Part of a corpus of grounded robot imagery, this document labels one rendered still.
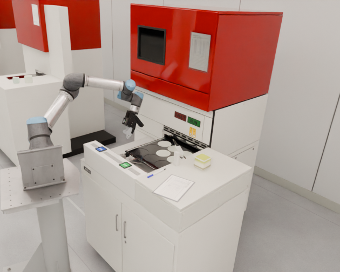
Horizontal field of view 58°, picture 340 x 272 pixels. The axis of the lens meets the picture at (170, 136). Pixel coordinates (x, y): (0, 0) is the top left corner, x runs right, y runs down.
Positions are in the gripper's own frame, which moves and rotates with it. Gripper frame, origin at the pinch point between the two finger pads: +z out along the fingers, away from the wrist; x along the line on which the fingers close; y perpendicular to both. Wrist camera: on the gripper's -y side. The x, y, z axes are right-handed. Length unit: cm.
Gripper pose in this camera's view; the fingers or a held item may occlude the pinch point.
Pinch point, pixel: (128, 137)
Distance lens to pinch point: 236.9
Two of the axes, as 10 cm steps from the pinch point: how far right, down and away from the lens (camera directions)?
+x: 6.2, 1.5, -7.7
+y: -7.4, -2.4, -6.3
